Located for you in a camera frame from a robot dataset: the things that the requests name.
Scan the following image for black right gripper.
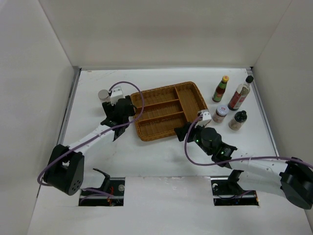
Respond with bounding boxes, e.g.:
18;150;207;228
174;120;212;156

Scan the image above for silver lid blue jar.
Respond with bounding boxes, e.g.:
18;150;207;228
98;90;111;103

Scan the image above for red white lid jar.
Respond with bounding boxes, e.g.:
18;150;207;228
212;105;229;123

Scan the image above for green red sauce bottle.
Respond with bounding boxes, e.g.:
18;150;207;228
212;75;229;102

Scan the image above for black cap pepper shaker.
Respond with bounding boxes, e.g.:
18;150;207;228
228;110;247;131

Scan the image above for dark soy sauce bottle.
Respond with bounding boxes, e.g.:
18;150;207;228
228;75;254;111

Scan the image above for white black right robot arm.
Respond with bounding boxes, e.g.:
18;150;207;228
174;122;313;210

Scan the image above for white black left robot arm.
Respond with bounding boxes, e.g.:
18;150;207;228
43;95;136;196

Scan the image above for brown wicker divided basket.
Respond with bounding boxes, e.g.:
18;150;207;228
130;81;207;141

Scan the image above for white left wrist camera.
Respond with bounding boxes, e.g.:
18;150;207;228
110;86;124;105

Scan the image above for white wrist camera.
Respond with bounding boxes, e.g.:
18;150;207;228
196;109;212;127
110;86;124;105

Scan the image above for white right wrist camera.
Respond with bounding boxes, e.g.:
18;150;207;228
196;109;212;127

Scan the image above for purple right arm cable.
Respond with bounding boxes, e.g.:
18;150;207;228
183;115;313;169

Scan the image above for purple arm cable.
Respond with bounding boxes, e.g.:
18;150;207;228
36;81;144;186
183;115;313;169

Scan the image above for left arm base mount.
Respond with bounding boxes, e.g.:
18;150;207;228
78;168;126;207

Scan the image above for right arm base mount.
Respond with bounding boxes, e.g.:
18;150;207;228
210;170;259;206

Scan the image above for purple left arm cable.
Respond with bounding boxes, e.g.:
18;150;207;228
36;81;144;186

